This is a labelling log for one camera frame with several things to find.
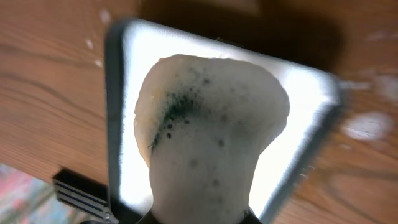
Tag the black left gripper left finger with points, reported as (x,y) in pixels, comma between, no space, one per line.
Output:
(148,218)

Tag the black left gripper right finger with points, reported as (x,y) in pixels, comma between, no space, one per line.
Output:
(250,218)

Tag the green yellow sponge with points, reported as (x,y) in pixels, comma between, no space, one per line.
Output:
(201,125)

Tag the black rectangular foam tray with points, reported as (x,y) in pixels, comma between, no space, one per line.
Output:
(133,46)

